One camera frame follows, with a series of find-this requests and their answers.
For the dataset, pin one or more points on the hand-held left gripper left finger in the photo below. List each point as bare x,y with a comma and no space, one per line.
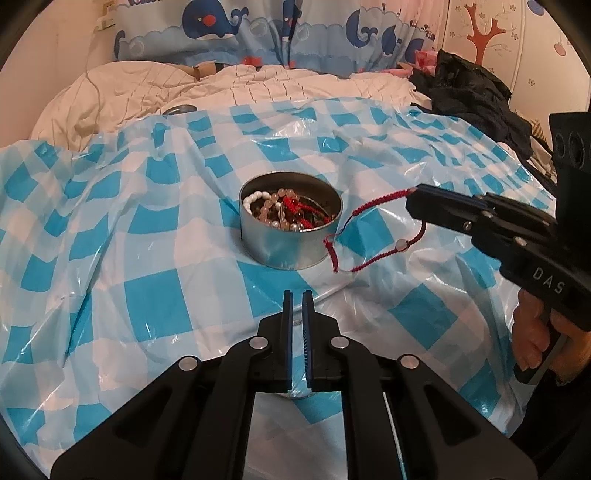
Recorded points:
288,350

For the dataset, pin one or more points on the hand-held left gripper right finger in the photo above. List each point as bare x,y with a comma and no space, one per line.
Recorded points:
308,350

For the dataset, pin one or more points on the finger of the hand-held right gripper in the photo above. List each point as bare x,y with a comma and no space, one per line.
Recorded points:
443,212
517,208

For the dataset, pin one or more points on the round metal tin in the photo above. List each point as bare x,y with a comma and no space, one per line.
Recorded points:
277,249

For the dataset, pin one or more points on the person's right hand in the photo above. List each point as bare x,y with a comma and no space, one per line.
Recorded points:
528,332

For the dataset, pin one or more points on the black clothing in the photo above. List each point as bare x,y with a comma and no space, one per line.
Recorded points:
471,87

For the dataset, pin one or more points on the pink plastic bag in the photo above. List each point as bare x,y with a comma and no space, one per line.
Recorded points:
422,57

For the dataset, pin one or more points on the blue white checkered plastic sheet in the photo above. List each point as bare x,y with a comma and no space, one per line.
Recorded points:
138,277

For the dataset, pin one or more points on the whale print blue cloth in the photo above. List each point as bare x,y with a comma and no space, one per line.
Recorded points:
277,27

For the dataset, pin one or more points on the round metal tin lid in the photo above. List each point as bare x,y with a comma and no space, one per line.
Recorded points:
180,110

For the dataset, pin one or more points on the white quilt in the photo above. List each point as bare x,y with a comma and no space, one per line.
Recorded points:
115,92

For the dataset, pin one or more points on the red tree wall sticker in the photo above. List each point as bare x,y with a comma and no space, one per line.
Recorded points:
482,41

